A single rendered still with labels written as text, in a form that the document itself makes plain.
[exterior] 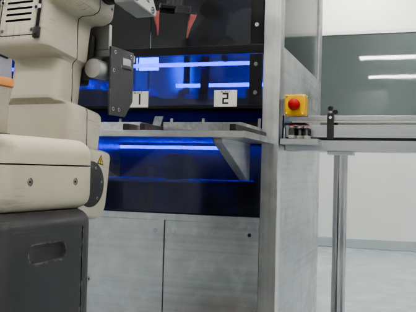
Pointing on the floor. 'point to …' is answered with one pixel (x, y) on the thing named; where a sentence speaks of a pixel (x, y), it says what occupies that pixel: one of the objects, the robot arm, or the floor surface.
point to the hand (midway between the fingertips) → (172, 33)
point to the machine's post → (271, 156)
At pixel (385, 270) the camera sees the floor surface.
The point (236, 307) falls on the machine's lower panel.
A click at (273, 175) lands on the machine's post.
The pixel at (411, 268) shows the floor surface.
